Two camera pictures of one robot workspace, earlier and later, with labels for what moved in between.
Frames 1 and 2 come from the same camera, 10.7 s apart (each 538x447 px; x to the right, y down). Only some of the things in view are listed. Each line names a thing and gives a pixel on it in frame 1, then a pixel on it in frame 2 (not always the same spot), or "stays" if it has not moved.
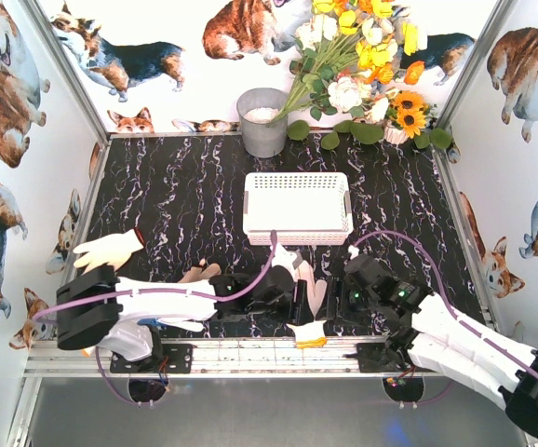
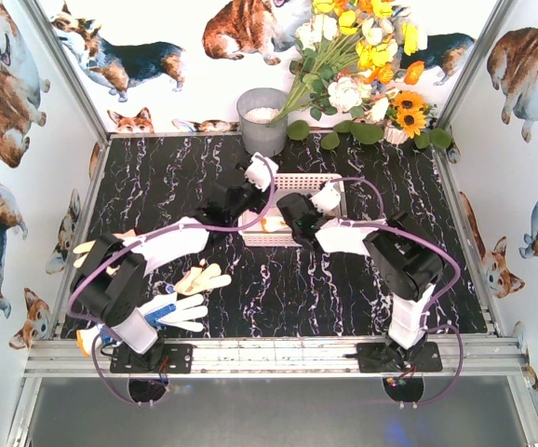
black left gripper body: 300,301 -> 239,196
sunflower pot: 410,116 stays
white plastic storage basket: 302,208 stays
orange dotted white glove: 311,334 -> 271,223
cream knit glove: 201,272 stays
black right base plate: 376,358 stays
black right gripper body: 337,298 -> 294,210
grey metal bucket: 256,107 stays
